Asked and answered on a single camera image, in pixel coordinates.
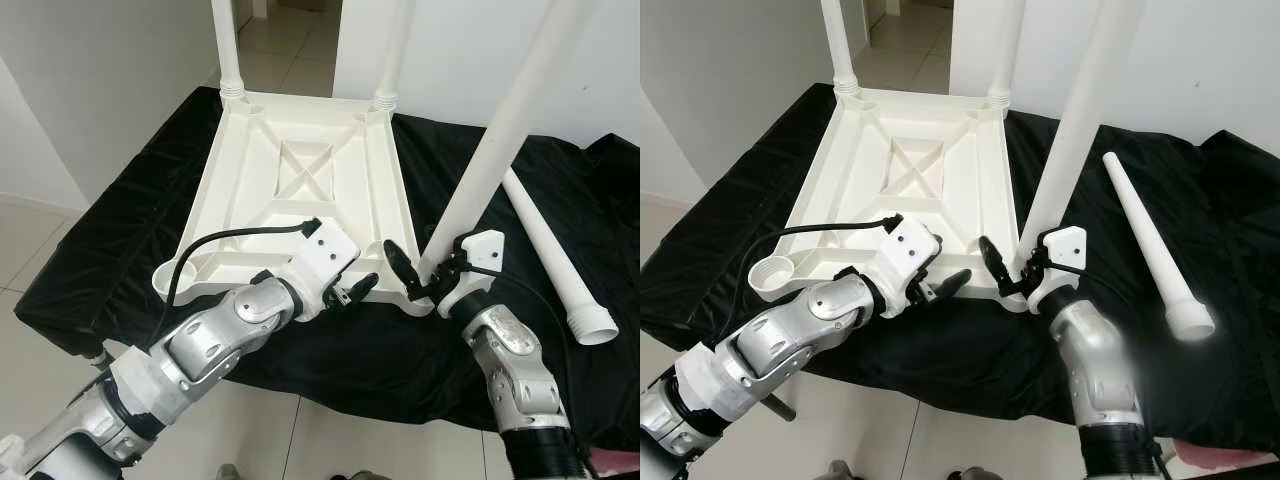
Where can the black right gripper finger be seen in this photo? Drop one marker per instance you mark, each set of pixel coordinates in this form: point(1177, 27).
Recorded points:
point(402, 265)
point(995, 262)

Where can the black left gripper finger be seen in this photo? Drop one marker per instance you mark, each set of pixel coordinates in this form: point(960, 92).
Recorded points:
point(953, 283)
point(364, 286)

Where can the white plastic table top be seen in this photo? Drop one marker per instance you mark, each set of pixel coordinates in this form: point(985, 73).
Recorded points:
point(860, 160)
point(250, 160)

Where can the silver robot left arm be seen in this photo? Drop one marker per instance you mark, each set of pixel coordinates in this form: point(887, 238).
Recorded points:
point(200, 345)
point(790, 340)

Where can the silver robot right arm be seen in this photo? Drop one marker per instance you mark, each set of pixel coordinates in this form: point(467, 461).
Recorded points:
point(1095, 360)
point(510, 350)

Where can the grey robot right foot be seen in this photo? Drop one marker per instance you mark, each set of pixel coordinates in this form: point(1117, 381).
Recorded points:
point(972, 474)
point(362, 475)

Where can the grey robot foot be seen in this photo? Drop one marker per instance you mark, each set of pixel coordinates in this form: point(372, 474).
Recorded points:
point(228, 473)
point(838, 471)
point(362, 475)
point(972, 474)

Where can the black metal table leg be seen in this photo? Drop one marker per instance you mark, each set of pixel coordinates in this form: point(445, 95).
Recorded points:
point(780, 407)
point(98, 355)

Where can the grey robot left foot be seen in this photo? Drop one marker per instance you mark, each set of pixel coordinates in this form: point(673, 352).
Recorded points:
point(228, 473)
point(838, 471)

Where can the pink cushion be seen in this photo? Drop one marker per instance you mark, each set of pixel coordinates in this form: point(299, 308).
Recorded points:
point(615, 465)
point(1215, 462)

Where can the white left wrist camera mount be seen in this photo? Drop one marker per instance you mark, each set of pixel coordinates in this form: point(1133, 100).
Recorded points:
point(912, 255)
point(325, 260)

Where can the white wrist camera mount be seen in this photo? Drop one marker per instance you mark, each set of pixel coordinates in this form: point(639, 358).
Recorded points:
point(1068, 245)
point(485, 250)
point(325, 260)
point(912, 255)

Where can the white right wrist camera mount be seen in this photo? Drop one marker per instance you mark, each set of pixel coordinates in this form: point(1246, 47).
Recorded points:
point(485, 250)
point(1068, 245)

